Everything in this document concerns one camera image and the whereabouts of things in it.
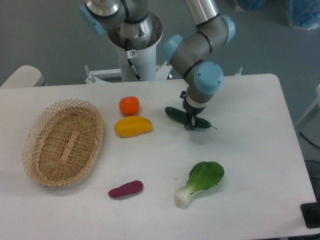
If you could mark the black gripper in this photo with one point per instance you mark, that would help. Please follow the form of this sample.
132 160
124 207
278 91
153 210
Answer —
192 108

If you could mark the green cucumber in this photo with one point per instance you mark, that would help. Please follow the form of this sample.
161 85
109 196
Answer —
180 116

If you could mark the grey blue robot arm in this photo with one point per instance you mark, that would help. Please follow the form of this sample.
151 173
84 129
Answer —
185 55

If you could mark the bok choy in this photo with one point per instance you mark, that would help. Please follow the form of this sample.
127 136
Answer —
203 176

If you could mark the yellow mango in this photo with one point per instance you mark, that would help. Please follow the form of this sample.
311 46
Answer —
132 126

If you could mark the orange bell pepper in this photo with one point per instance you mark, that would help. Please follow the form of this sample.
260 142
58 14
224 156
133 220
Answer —
129 105

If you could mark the purple sweet potato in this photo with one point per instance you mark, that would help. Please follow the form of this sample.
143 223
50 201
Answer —
130 188

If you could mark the woven wicker basket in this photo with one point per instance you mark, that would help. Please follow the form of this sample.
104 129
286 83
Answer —
63 143

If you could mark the blue plastic bag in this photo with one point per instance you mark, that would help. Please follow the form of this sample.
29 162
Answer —
303 14
248 5

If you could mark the black device at edge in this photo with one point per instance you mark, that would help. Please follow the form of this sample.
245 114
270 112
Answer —
311 214

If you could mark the white chair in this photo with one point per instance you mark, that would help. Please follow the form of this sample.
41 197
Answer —
24 77

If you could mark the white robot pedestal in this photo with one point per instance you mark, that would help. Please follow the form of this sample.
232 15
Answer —
136 46

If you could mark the white side frame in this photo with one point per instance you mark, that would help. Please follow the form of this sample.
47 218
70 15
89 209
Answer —
312 110

